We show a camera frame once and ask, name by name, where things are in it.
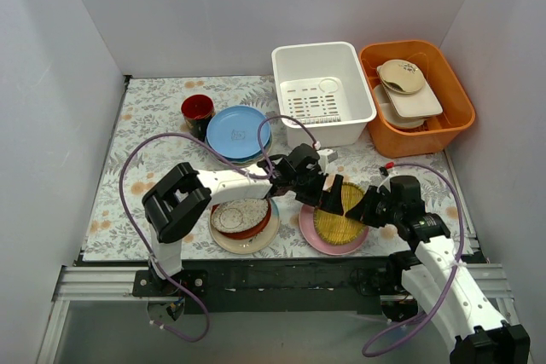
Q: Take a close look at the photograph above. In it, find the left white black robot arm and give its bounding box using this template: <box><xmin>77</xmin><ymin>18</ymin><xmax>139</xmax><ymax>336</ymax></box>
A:
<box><xmin>142</xmin><ymin>144</ymin><xmax>345</xmax><ymax>296</ymax></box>

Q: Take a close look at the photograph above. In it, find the stack of plates under blue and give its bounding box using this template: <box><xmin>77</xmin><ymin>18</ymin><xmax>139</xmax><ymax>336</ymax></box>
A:
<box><xmin>227</xmin><ymin>135</ymin><xmax>273</xmax><ymax>167</ymax></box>

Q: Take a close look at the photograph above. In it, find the wrist white camera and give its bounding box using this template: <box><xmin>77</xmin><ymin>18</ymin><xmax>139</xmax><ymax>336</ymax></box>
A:
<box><xmin>377</xmin><ymin>162</ymin><xmax>396</xmax><ymax>190</ymax></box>
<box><xmin>317</xmin><ymin>148</ymin><xmax>338</xmax><ymax>174</ymax></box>

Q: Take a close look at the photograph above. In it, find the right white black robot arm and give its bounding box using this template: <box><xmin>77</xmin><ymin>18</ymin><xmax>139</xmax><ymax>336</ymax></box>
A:
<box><xmin>346</xmin><ymin>176</ymin><xmax>530</xmax><ymax>363</ymax></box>

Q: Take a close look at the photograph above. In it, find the red black lacquer cup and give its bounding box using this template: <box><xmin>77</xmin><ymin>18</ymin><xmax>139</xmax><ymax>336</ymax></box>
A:
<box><xmin>181</xmin><ymin>94</ymin><xmax>215</xmax><ymax>142</ymax></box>

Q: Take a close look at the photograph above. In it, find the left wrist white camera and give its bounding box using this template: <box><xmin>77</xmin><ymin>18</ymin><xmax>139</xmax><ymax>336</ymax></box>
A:
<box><xmin>317</xmin><ymin>148</ymin><xmax>338</xmax><ymax>174</ymax></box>

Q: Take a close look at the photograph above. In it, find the rectangular cream dish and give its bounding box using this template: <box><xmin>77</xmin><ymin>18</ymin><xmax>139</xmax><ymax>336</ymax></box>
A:
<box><xmin>383</xmin><ymin>83</ymin><xmax>443</xmax><ymax>118</ymax></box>

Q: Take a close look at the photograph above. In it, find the orange plastic bin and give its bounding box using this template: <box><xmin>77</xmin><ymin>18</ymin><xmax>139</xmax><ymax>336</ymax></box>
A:
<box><xmin>359</xmin><ymin>40</ymin><xmax>476</xmax><ymax>159</ymax></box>

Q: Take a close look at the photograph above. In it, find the aluminium rail frame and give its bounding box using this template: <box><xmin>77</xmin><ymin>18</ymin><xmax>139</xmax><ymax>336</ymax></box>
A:
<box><xmin>36</xmin><ymin>263</ymin><xmax>534</xmax><ymax>364</ymax></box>

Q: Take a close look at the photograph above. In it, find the pink plate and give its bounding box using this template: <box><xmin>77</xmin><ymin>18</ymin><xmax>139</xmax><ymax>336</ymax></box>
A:
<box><xmin>299</xmin><ymin>205</ymin><xmax>369</xmax><ymax>256</ymax></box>

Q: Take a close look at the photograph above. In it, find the cream plate with blue rim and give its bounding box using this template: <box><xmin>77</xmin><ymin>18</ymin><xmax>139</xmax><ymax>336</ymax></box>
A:
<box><xmin>209</xmin><ymin>199</ymin><xmax>280</xmax><ymax>255</ymax></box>

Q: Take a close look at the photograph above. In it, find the yellow woven bamboo plate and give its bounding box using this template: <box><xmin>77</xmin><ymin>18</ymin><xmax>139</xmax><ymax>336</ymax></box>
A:
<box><xmin>313</xmin><ymin>182</ymin><xmax>368</xmax><ymax>246</ymax></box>

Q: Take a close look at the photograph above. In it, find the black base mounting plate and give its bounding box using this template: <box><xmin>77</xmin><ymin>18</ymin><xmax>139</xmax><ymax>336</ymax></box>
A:
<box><xmin>132</xmin><ymin>258</ymin><xmax>418</xmax><ymax>321</ymax></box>

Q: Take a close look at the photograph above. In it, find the red brown bowl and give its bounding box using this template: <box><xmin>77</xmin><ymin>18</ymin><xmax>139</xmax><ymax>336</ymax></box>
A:
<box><xmin>210</xmin><ymin>200</ymin><xmax>272</xmax><ymax>240</ymax></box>

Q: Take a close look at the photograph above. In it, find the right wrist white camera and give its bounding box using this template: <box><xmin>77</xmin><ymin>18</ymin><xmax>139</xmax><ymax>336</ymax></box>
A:
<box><xmin>377</xmin><ymin>162</ymin><xmax>396</xmax><ymax>190</ymax></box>

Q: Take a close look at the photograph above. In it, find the speckled white plate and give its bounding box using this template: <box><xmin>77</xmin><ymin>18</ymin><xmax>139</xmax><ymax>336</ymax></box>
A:
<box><xmin>212</xmin><ymin>199</ymin><xmax>269</xmax><ymax>234</ymax></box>

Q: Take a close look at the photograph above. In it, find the white plastic bin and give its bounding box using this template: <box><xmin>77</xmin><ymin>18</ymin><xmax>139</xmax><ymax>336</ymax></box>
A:
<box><xmin>271</xmin><ymin>41</ymin><xmax>377</xmax><ymax>147</ymax></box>

